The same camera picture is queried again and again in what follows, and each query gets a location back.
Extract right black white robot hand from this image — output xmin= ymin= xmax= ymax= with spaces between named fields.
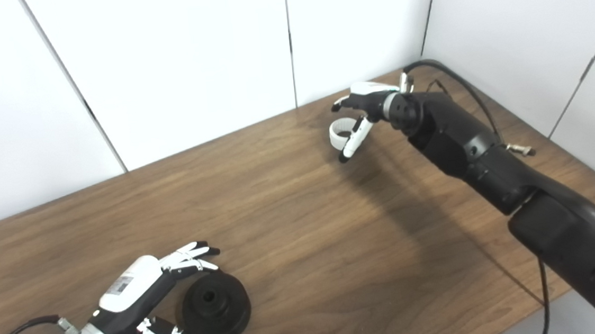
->
xmin=329 ymin=78 xmax=406 ymax=165

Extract right arm thin wires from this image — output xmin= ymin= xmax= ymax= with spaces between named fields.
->
xmin=426 ymin=78 xmax=449 ymax=96

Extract thin black hanging cable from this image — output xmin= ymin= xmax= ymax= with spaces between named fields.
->
xmin=533 ymin=256 xmax=553 ymax=334

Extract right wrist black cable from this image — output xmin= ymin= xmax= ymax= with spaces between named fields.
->
xmin=398 ymin=51 xmax=536 ymax=167

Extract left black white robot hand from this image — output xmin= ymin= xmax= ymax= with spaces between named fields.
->
xmin=84 ymin=240 xmax=227 ymax=334

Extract white plastic ring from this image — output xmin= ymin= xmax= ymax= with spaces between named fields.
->
xmin=328 ymin=116 xmax=362 ymax=152

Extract round black plastic part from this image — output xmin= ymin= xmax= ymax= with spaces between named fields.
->
xmin=178 ymin=269 xmax=254 ymax=334

